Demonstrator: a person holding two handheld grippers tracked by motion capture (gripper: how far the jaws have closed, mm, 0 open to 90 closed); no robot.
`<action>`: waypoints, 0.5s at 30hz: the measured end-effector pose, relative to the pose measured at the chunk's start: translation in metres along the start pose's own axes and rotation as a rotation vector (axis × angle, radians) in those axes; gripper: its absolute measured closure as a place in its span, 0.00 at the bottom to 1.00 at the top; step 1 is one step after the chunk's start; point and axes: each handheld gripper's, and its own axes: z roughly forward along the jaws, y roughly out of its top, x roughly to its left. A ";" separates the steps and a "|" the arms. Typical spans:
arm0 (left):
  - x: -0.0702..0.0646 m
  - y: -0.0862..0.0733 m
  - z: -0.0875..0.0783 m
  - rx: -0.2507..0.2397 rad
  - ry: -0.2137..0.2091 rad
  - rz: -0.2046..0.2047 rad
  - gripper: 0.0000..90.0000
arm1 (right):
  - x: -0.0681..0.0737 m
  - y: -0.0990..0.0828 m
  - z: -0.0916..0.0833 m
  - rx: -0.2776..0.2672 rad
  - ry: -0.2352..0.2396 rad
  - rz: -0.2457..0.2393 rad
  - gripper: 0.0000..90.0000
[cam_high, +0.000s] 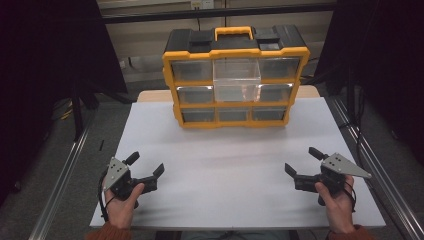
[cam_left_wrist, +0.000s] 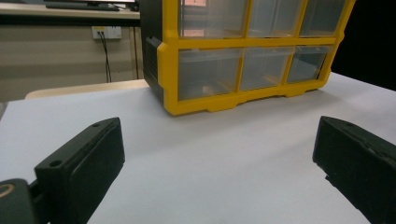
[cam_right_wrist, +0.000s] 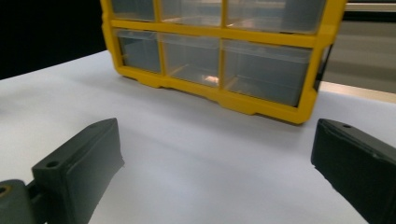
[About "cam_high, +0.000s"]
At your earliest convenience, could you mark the aluminium floor rail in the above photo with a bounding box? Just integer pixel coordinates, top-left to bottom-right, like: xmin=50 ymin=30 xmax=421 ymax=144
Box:
xmin=328 ymin=96 xmax=424 ymax=240
xmin=28 ymin=109 xmax=96 ymax=240

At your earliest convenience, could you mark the black curtain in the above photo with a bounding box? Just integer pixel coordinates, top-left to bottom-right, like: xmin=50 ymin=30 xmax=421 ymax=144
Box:
xmin=313 ymin=0 xmax=424 ymax=164
xmin=0 ymin=0 xmax=129 ymax=208

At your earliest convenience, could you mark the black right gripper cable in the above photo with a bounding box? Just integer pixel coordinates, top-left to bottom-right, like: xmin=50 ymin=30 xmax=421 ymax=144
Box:
xmin=343 ymin=185 xmax=358 ymax=214

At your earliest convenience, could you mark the yellow and black drawer organizer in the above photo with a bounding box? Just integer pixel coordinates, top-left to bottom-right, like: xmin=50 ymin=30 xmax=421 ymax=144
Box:
xmin=162 ymin=24 xmax=311 ymax=130

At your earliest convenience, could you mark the black horizontal bar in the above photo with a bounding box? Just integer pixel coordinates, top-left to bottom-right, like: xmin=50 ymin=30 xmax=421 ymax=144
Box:
xmin=100 ymin=2 xmax=337 ymax=25

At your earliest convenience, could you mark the white wall socket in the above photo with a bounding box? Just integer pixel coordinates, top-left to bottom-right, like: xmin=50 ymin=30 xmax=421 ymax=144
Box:
xmin=190 ymin=0 xmax=215 ymax=10

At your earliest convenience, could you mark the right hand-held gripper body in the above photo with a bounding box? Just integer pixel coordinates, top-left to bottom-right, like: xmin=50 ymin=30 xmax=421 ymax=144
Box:
xmin=294 ymin=152 xmax=373 ymax=198

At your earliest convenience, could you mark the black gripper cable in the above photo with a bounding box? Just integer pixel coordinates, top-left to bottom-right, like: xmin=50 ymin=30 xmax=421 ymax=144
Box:
xmin=343 ymin=185 xmax=358 ymax=214
xmin=97 ymin=175 xmax=116 ymax=223

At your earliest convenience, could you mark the black metal stand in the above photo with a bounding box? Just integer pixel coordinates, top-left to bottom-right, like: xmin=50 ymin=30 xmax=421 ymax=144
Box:
xmin=68 ymin=79 xmax=101 ymax=143

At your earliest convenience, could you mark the clear plastic drawer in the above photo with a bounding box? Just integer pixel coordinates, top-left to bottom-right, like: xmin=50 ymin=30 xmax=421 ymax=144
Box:
xmin=212 ymin=58 xmax=262 ymax=103

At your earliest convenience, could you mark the person's left hand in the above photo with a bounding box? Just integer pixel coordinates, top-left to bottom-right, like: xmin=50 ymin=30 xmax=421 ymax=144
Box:
xmin=103 ymin=182 xmax=146 ymax=230

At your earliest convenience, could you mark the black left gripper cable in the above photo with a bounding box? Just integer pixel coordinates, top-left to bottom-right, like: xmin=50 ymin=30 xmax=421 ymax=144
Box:
xmin=97 ymin=175 xmax=116 ymax=223

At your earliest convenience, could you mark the set of closed clear drawers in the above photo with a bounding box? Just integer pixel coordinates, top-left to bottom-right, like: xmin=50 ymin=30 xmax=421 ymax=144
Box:
xmin=170 ymin=57 xmax=301 ymax=123

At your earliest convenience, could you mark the person's right hand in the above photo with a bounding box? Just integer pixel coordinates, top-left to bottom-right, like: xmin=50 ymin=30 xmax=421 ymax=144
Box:
xmin=314 ymin=175 xmax=356 ymax=235

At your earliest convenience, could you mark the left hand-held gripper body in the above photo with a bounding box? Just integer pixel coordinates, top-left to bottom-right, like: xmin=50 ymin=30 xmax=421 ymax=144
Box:
xmin=103 ymin=156 xmax=158 ymax=202

